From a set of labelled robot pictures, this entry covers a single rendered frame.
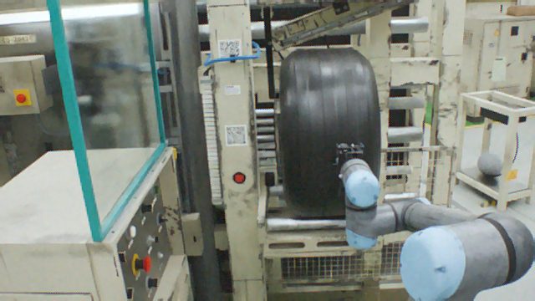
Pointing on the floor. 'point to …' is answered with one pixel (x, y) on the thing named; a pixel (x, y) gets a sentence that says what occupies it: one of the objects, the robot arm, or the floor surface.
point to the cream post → (223, 17)
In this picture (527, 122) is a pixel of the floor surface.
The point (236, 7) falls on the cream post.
